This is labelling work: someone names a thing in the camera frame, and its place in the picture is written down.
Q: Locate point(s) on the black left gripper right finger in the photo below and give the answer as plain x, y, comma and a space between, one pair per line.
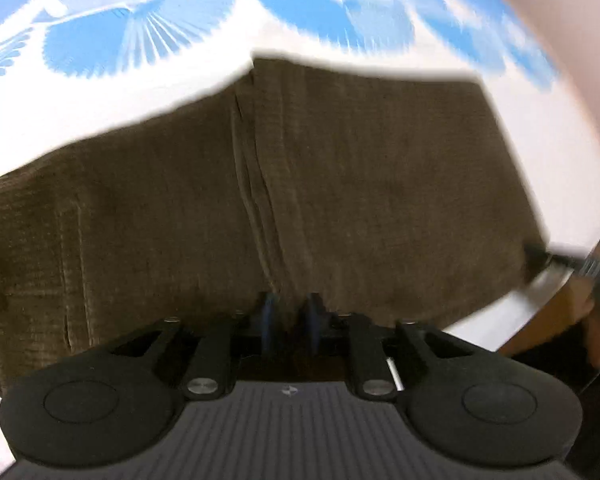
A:
406, 360

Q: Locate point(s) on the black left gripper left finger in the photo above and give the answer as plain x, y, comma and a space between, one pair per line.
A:
196, 356

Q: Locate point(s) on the dark brown corduroy pants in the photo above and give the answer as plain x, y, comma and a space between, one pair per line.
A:
392, 197

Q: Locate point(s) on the blue and white bed sheet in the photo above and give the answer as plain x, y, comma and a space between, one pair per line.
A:
73, 69

